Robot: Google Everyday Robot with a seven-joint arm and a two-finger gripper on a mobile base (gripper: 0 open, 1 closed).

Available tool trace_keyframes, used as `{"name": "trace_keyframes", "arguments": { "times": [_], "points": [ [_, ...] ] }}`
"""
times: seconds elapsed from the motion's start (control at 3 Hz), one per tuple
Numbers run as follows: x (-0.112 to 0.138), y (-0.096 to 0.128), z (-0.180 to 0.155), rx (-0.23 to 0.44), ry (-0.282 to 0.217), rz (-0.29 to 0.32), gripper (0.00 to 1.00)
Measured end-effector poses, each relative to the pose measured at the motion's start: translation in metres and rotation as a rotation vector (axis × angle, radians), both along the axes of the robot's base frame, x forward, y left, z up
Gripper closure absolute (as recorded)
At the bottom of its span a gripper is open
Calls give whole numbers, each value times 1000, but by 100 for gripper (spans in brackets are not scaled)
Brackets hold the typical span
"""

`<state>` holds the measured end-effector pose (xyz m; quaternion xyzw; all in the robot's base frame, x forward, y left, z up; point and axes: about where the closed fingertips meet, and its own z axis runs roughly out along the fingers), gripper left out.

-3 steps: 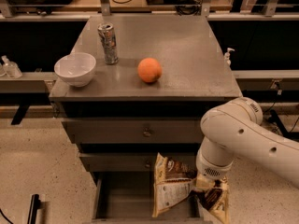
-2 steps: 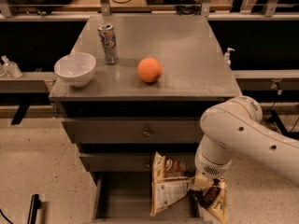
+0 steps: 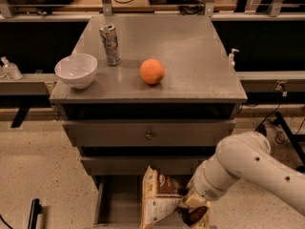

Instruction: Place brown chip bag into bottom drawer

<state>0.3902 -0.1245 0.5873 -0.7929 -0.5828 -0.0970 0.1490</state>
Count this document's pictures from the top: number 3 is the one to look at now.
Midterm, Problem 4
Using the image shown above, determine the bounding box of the white bowl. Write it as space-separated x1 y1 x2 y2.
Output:
54 53 98 89

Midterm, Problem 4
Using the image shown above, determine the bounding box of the open bottom drawer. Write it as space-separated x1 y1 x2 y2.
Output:
91 175 218 229

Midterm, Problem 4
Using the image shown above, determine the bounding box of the grey drawer cabinet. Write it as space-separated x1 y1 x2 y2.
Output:
49 14 249 229

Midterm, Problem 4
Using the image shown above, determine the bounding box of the clear sanitizer bottle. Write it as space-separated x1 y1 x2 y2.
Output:
1 56 23 80

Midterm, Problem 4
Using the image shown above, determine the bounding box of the middle drawer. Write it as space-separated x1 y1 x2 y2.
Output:
80 156 209 176

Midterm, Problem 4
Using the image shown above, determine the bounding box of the brown chip bag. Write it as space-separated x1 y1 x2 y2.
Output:
140 166 183 229

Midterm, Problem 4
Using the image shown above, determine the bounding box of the black bar on floor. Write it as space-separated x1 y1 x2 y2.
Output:
28 198 41 229

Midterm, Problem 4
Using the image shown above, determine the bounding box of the top drawer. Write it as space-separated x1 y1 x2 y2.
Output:
63 120 235 147

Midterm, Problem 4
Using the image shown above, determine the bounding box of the silver soda can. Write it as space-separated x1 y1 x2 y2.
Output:
99 23 120 66

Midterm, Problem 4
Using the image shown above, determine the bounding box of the black stand leg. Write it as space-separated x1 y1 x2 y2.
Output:
275 112 305 174

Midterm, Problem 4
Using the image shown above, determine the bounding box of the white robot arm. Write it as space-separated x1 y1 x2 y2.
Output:
184 132 305 216

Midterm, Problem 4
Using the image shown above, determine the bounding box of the black floor cable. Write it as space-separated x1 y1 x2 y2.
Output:
254 83 305 145

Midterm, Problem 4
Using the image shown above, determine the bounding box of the orange fruit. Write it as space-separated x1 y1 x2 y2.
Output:
140 59 165 85

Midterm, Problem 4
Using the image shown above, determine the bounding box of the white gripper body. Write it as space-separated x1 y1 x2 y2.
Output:
192 159 233 201

